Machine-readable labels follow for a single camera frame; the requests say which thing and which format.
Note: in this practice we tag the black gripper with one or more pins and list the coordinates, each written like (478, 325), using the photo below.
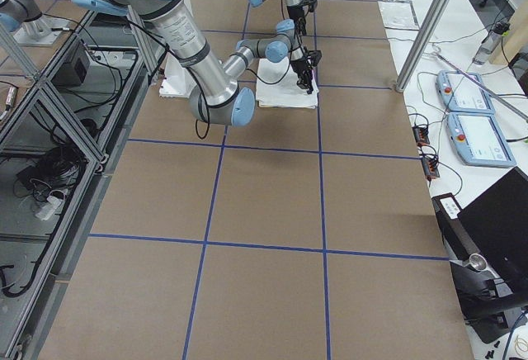
(299, 63)
(295, 13)

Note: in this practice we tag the white long-sleeve printed shirt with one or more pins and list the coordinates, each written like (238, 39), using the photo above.
(285, 93)

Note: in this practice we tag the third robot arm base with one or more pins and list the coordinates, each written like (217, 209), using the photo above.
(29, 25)

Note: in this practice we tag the clear plastic bag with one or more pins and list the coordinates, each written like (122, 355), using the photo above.
(399, 15)

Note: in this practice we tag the orange terminal board upper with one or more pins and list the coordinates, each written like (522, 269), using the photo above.
(421, 136)

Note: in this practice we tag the orange terminal board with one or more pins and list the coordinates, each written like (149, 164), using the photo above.
(430, 167)
(421, 136)

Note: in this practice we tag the orange terminal board lower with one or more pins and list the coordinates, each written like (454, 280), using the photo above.
(430, 167)

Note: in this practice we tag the upper blue teach pendant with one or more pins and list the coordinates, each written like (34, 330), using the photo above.
(460, 94)

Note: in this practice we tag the blue teach pendant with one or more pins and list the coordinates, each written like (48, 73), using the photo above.
(460, 94)
(479, 141)

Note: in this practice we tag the lower blue teach pendant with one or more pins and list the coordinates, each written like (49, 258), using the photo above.
(479, 141)

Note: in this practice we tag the clear water bottle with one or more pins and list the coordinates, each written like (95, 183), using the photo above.
(491, 41)

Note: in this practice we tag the black power brick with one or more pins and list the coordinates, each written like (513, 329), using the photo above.
(73, 70)

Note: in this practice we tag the black laptop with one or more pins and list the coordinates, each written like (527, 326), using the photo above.
(496, 221)

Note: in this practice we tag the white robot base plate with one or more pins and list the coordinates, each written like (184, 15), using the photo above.
(177, 82)

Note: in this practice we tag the aluminium frame post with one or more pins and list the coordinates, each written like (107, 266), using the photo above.
(432, 18)

